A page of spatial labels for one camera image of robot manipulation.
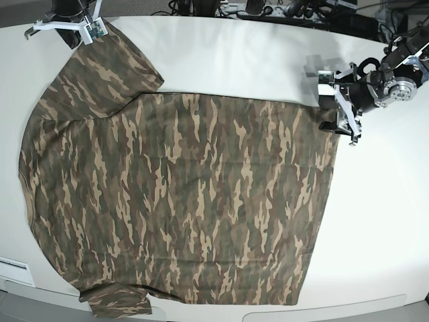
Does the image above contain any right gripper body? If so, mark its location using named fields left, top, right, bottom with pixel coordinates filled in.
left=56, top=27, right=83, bottom=50

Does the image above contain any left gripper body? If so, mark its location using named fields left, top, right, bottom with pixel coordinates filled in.
left=347, top=80, right=380, bottom=113

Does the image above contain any camouflage T-shirt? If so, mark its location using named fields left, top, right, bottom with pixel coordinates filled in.
left=19, top=25, right=339, bottom=318

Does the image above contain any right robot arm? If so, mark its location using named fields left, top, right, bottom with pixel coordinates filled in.
left=44, top=0, right=95, bottom=49

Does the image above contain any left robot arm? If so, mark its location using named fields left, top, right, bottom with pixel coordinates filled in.
left=318, top=25, right=428, bottom=144

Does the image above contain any white label plate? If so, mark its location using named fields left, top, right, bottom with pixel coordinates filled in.
left=0, top=257, right=35, bottom=287

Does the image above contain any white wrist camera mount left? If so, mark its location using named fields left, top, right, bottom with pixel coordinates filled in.
left=318, top=63, right=361, bottom=146

